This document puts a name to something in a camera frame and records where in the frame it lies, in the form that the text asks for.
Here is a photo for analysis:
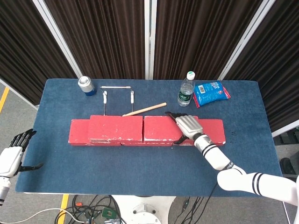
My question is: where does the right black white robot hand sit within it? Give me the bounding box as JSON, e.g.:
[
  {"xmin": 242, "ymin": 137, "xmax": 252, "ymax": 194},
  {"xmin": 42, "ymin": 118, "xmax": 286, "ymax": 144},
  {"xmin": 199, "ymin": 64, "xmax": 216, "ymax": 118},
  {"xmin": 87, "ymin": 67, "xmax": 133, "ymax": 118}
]
[{"xmin": 164, "ymin": 111, "xmax": 203, "ymax": 145}]

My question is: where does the green circuit board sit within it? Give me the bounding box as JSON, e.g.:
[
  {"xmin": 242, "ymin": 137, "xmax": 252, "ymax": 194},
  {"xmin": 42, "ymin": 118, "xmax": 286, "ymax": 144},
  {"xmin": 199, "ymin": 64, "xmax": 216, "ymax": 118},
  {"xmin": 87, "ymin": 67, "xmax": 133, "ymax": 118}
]
[{"xmin": 102, "ymin": 208, "xmax": 117, "ymax": 219}]

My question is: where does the dark curtain partition panel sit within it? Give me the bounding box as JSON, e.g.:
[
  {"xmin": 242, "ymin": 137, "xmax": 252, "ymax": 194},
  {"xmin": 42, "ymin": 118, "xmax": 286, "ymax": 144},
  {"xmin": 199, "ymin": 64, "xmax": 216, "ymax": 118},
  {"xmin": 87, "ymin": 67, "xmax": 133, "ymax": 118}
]
[
  {"xmin": 32, "ymin": 0, "xmax": 151, "ymax": 80},
  {"xmin": 0, "ymin": 0, "xmax": 77, "ymax": 110},
  {"xmin": 149, "ymin": 0, "xmax": 278, "ymax": 80},
  {"xmin": 218, "ymin": 0, "xmax": 299, "ymax": 138}
]

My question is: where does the black cable green connector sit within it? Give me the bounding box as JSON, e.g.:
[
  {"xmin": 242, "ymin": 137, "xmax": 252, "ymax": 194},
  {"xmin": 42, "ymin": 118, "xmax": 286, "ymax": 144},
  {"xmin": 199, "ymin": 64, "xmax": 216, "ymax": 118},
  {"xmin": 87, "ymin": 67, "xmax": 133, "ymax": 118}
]
[{"xmin": 181, "ymin": 196, "xmax": 205, "ymax": 224}]

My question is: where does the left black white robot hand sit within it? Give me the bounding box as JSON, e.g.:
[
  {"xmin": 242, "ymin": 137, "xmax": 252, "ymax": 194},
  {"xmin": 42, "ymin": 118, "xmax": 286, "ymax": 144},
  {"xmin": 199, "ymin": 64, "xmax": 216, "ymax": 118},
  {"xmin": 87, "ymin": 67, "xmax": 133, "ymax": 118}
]
[{"xmin": 0, "ymin": 129, "xmax": 44, "ymax": 177}]

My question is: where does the wooden stick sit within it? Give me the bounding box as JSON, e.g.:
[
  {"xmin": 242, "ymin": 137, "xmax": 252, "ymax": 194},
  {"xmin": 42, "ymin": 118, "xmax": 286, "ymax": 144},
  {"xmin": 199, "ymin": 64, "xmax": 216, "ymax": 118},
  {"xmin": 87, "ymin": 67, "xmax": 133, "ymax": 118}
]
[{"xmin": 122, "ymin": 102, "xmax": 167, "ymax": 118}]

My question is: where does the blue red snack packet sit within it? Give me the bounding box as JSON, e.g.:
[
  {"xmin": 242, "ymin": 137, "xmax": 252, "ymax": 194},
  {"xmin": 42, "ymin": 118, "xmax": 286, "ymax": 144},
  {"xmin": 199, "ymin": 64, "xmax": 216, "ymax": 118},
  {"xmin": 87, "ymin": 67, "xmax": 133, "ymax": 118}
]
[{"xmin": 192, "ymin": 80, "xmax": 231, "ymax": 109}]

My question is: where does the metal wire frame cutter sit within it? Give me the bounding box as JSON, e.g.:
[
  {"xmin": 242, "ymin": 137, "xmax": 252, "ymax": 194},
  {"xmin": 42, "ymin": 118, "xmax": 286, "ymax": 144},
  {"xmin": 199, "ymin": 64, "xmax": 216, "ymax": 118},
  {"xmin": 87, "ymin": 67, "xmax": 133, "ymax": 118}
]
[{"xmin": 100, "ymin": 85, "xmax": 135, "ymax": 117}]

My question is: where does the white floor cable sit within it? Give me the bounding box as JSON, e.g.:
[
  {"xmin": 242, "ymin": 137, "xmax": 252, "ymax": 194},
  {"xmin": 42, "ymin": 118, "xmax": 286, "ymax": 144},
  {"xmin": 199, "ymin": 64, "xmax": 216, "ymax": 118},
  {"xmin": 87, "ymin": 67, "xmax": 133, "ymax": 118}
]
[{"xmin": 0, "ymin": 208, "xmax": 81, "ymax": 222}]

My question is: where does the silver blue drink can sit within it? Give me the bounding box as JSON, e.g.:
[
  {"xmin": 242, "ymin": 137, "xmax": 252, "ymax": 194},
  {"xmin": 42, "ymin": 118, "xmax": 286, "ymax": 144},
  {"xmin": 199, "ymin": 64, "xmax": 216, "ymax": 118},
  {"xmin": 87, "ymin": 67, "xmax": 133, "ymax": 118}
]
[{"xmin": 78, "ymin": 76, "xmax": 97, "ymax": 97}]

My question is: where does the grey table leg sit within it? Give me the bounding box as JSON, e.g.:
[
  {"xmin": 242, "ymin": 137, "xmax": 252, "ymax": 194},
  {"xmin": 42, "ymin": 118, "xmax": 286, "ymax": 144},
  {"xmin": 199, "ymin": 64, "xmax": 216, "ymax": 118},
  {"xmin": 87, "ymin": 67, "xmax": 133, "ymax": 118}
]
[{"xmin": 282, "ymin": 201, "xmax": 292, "ymax": 224}]

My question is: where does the black rounded floor object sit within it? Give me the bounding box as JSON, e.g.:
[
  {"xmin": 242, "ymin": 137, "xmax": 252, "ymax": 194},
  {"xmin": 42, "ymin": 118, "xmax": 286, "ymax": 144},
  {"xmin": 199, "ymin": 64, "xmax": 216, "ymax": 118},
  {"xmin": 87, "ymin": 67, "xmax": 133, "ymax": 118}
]
[{"xmin": 279, "ymin": 157, "xmax": 299, "ymax": 176}]

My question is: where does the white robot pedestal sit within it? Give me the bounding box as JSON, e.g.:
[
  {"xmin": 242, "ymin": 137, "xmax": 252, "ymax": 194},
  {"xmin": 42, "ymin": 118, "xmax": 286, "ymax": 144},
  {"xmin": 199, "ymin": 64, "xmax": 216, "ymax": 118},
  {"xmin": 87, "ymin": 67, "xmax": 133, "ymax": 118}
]
[{"xmin": 112, "ymin": 195, "xmax": 176, "ymax": 224}]

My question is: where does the clear plastic water bottle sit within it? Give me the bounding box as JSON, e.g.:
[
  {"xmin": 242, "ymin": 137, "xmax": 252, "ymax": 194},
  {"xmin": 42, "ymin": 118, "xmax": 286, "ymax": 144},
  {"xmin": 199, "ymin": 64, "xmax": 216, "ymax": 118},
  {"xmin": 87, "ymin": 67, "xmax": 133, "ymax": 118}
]
[{"xmin": 177, "ymin": 71, "xmax": 196, "ymax": 107}]

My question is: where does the black floor cable bundle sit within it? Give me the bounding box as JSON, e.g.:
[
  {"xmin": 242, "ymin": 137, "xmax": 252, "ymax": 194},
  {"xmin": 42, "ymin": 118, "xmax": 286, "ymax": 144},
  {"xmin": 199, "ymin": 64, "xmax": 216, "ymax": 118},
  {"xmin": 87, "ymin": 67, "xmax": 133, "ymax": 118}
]
[{"xmin": 55, "ymin": 195, "xmax": 124, "ymax": 224}]

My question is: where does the blue table mat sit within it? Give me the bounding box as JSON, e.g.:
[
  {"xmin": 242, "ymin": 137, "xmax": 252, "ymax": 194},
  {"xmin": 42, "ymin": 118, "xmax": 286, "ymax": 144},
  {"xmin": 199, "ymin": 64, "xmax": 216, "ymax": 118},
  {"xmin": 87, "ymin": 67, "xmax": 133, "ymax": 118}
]
[{"xmin": 15, "ymin": 78, "xmax": 288, "ymax": 198}]

